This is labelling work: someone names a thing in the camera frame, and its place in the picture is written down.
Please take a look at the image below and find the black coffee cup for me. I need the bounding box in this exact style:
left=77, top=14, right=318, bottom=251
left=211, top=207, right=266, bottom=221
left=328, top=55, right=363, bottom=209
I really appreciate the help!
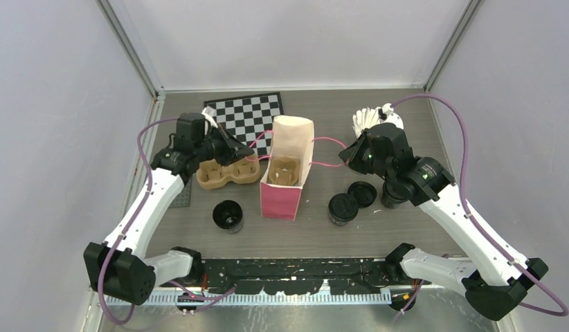
left=327, top=192, right=360, bottom=228
left=381, top=181, right=414, bottom=209
left=212, top=200, right=244, bottom=234

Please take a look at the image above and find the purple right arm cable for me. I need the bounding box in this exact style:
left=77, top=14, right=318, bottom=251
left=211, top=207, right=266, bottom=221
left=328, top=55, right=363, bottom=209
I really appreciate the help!
left=387, top=93, right=569, bottom=318

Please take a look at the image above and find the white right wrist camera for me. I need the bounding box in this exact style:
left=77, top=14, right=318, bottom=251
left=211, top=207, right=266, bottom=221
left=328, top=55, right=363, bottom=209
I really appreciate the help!
left=377, top=103, right=404, bottom=129

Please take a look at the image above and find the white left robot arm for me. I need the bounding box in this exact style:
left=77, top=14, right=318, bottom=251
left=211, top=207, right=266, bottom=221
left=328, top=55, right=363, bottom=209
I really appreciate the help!
left=83, top=113, right=254, bottom=306

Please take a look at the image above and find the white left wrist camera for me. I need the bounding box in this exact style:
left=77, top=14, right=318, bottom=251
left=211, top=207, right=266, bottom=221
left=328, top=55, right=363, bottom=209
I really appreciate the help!
left=201, top=106, right=218, bottom=133

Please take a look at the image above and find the stack of black lids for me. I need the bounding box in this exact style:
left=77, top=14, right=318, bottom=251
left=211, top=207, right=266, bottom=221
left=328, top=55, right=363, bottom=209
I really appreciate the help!
left=347, top=181, right=378, bottom=208

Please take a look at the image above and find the black white chessboard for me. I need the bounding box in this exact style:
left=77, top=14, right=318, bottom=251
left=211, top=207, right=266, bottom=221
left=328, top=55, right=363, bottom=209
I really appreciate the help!
left=204, top=92, right=284, bottom=157

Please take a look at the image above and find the pink paper bag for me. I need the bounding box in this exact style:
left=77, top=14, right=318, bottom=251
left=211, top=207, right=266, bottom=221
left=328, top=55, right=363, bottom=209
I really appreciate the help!
left=249, top=115, right=347, bottom=221

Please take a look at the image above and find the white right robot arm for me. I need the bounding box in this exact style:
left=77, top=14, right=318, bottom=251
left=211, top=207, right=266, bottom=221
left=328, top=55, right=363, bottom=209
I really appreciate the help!
left=338, top=123, right=548, bottom=321

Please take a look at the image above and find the cup of white paper straws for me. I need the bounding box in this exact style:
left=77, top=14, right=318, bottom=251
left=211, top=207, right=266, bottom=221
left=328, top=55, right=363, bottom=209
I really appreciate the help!
left=352, top=104, right=394, bottom=138

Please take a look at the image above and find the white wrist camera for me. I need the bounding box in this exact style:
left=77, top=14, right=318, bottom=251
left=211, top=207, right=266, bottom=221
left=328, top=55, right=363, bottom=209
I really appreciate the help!
left=377, top=103, right=404, bottom=129
left=201, top=106, right=218, bottom=133

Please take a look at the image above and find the brown cardboard cup carrier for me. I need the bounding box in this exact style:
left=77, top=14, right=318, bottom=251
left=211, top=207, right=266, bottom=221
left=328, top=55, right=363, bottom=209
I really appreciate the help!
left=196, top=158, right=261, bottom=190

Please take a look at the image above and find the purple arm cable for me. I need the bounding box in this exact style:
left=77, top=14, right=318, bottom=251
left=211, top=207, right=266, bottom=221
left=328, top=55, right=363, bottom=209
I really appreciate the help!
left=387, top=93, right=569, bottom=318
left=97, top=117, right=182, bottom=326

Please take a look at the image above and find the grey building baseplate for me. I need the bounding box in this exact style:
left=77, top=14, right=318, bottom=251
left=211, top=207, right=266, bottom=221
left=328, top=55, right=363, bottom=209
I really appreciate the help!
left=169, top=180, right=192, bottom=208

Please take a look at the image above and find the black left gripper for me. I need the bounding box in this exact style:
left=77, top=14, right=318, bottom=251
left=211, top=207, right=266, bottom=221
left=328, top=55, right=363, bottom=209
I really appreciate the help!
left=195, top=122, right=254, bottom=167

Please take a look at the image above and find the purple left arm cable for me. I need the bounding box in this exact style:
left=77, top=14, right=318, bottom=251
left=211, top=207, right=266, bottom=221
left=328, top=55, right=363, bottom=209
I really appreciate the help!
left=97, top=117, right=182, bottom=326

